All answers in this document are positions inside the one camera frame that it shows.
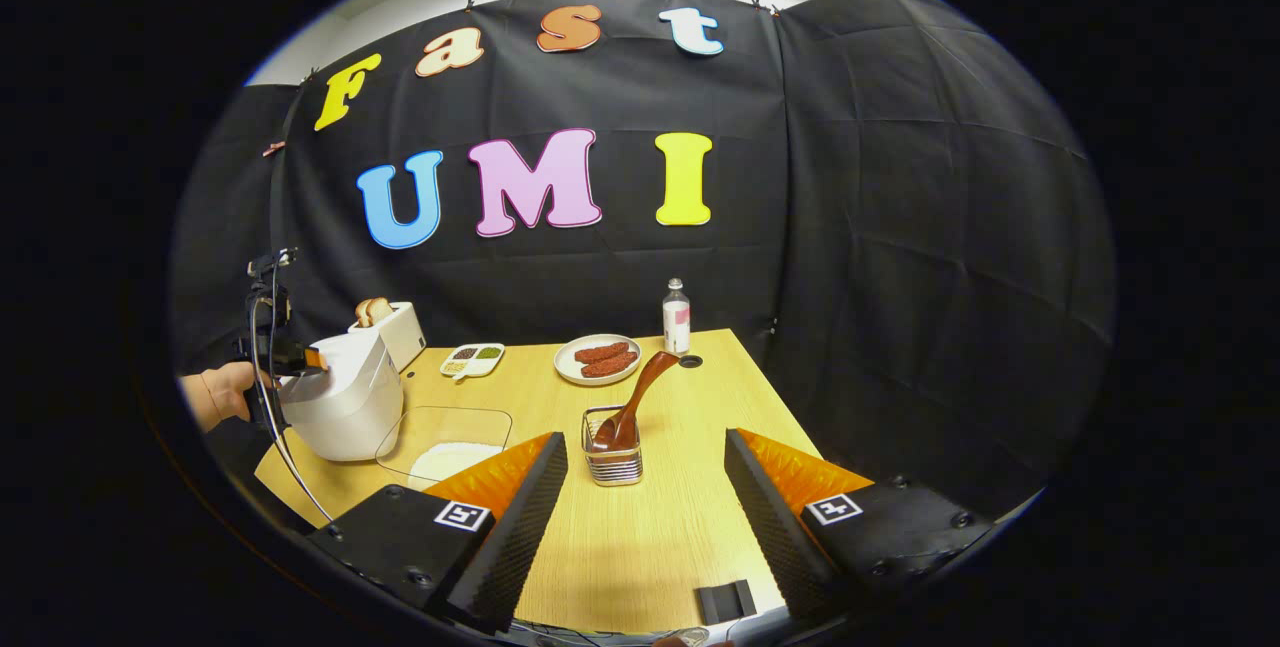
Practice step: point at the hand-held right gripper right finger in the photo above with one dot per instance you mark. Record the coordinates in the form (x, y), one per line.
(770, 527)

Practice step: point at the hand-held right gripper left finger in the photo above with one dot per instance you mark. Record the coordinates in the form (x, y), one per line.
(515, 537)

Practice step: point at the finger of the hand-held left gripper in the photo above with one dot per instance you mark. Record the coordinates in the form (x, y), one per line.
(312, 359)

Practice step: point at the white rice cooker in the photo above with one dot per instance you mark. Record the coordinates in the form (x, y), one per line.
(345, 407)

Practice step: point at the white rice pile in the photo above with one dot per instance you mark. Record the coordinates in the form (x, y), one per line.
(450, 462)

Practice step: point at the brown wooden spoon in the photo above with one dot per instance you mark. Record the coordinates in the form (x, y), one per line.
(648, 382)

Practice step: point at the toasted bread slice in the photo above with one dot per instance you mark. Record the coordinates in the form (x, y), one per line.
(363, 313)
(384, 309)

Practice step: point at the white toaster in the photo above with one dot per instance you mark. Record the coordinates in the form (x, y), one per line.
(408, 337)

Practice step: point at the clear plastic box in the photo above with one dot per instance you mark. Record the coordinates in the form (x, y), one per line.
(440, 427)

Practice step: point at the white divided grain dish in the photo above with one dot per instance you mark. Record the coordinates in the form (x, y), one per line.
(472, 369)

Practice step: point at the pink cloth clip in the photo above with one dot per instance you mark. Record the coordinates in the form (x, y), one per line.
(274, 149)

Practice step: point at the white round plate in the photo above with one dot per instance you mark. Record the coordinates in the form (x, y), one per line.
(563, 362)

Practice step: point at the red meat piece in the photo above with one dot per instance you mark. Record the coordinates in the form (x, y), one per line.
(600, 352)
(610, 365)

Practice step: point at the clear bottle with pink label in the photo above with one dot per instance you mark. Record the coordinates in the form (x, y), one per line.
(677, 327)

